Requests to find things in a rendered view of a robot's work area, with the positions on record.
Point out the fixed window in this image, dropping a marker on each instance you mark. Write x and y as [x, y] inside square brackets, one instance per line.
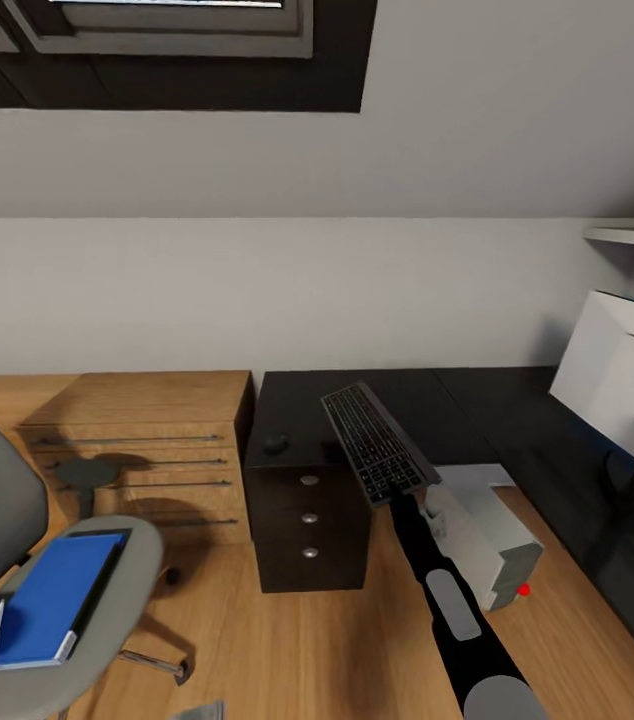
[297, 56]

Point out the swivel chair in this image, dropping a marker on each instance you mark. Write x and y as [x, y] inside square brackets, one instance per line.
[44, 693]

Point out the monitor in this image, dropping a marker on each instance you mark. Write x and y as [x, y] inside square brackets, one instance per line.
[596, 381]

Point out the mouse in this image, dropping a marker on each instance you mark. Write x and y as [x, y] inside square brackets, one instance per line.
[276, 443]

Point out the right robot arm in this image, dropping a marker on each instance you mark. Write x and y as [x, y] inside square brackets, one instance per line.
[486, 682]

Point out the folder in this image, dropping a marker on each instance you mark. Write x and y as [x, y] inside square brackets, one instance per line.
[44, 618]

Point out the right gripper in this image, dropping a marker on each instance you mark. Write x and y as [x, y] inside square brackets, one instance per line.
[409, 525]

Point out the keyboard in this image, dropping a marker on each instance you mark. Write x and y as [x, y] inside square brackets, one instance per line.
[376, 446]

